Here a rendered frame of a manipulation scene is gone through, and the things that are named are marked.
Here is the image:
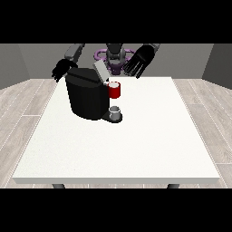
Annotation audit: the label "black coffee machine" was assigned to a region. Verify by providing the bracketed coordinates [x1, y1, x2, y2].
[64, 66, 123, 123]

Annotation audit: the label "pale grey machine lid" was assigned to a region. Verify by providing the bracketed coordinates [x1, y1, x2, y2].
[92, 59, 111, 83]

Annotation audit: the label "red pod holder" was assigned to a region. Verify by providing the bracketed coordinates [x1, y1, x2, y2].
[107, 81, 122, 100]

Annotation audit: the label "grey robot trunk purple rings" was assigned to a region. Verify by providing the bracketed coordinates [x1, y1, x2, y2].
[93, 43, 137, 75]

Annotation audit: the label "small grey cup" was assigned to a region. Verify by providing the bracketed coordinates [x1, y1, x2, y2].
[108, 105, 122, 121]

